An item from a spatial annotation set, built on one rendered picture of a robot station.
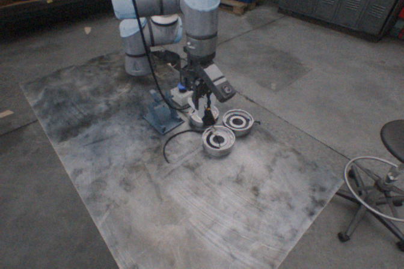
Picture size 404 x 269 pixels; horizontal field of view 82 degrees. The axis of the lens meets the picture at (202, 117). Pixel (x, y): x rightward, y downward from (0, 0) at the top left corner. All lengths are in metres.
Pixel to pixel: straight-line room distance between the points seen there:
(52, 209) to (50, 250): 0.25
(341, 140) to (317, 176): 1.40
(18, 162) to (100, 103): 1.26
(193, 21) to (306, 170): 0.54
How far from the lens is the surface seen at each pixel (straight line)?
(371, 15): 3.89
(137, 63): 1.13
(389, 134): 1.38
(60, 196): 1.84
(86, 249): 1.60
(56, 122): 1.02
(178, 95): 0.92
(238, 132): 0.80
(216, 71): 0.59
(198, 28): 0.54
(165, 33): 1.09
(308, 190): 0.76
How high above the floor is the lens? 1.40
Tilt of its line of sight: 43 degrees down
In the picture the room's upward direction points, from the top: straight up
